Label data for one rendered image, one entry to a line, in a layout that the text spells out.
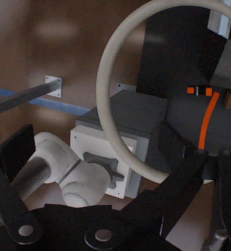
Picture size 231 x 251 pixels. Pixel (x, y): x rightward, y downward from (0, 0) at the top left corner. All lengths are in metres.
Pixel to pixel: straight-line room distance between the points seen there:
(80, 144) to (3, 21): 1.98
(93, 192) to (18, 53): 1.90
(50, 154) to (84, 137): 0.25
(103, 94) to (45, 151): 0.44
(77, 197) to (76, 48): 1.42
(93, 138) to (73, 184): 0.26
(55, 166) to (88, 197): 0.18
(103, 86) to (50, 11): 1.75
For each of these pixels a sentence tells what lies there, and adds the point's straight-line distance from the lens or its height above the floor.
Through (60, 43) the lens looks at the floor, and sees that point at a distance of 2.04.
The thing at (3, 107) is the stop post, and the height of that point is 0.72.
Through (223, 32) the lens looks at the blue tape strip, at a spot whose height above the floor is 0.80.
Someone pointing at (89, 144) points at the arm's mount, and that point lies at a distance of 1.00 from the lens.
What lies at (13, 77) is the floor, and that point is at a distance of 2.52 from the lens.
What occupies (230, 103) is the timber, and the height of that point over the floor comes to 0.14.
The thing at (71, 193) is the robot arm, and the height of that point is 1.15.
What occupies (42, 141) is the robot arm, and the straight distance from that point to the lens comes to 0.88.
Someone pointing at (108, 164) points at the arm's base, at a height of 0.91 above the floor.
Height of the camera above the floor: 1.67
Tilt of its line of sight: 61 degrees down
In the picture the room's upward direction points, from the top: 136 degrees counter-clockwise
